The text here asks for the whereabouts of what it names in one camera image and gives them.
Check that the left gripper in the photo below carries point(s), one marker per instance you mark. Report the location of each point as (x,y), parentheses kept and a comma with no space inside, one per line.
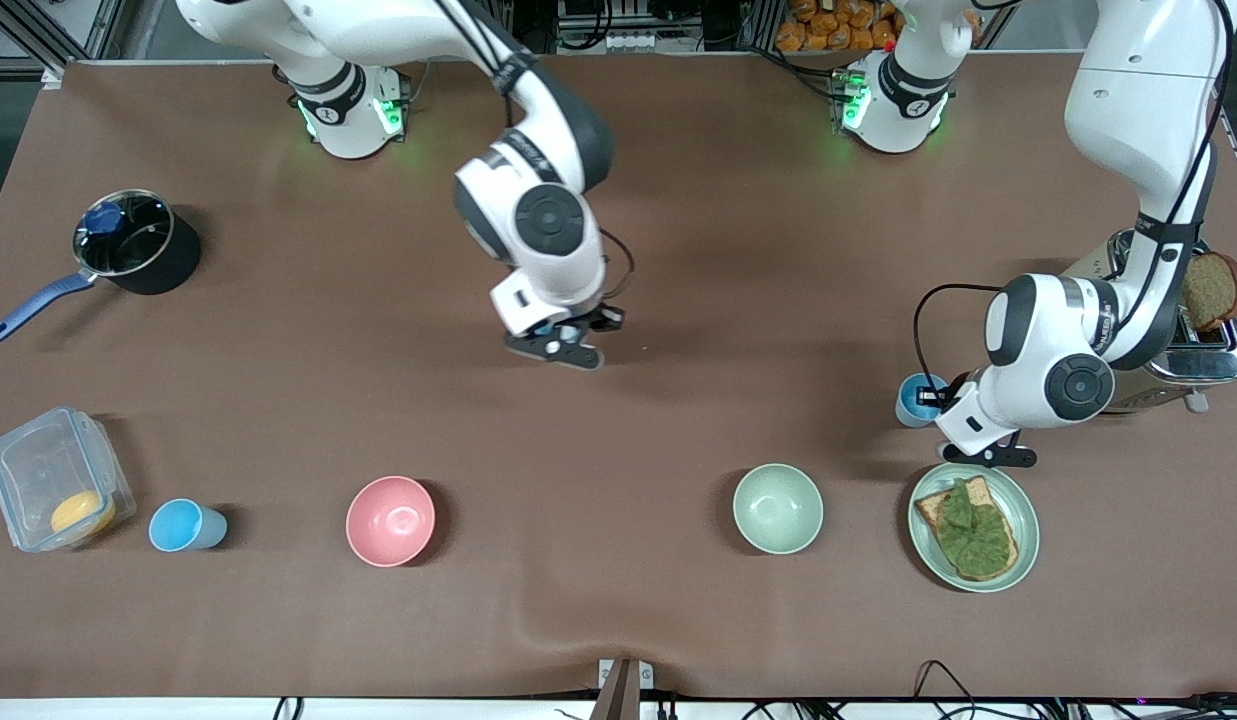
(951,398)

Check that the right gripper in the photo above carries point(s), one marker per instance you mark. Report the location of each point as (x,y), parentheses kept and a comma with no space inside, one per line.
(602,319)

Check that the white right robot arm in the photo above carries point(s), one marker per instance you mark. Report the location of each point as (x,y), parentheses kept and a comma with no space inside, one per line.
(548,220)

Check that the toast slice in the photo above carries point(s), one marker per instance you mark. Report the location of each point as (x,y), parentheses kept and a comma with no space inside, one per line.
(930,508)

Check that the green lettuce leaf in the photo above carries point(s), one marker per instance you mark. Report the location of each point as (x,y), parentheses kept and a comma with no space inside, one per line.
(973,530)

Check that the pale green plate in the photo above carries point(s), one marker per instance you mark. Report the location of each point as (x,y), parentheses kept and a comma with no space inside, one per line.
(1023,520)

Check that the brown table cover cloth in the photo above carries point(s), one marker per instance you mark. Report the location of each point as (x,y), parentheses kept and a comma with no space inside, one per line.
(618,450)

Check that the pale green bowl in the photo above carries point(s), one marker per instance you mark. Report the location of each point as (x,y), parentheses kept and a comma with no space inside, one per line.
(778,508)

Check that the beige steel toaster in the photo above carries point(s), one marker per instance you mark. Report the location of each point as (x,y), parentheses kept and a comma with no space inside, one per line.
(1203,365)

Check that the pink bowl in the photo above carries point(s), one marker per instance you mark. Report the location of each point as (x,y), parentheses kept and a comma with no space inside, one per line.
(390,520)

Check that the small white socket strip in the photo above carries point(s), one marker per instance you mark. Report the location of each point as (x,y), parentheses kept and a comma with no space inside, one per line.
(631,40)

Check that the brown bread slice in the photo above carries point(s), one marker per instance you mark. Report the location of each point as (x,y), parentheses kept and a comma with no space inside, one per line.
(1210,290)

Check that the bag of orange buns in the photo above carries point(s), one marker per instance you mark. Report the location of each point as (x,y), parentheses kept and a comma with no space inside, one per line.
(838,25)

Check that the glass lid blue knob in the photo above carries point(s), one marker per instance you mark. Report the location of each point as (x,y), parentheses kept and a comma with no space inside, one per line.
(103,217)

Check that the yellow round food piece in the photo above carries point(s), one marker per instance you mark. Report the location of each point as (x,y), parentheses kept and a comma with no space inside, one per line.
(82,513)

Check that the clear plastic container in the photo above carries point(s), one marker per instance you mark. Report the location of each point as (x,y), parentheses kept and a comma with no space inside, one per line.
(38,470)

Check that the metal table bracket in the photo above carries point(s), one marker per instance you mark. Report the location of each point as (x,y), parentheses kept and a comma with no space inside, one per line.
(623,685)

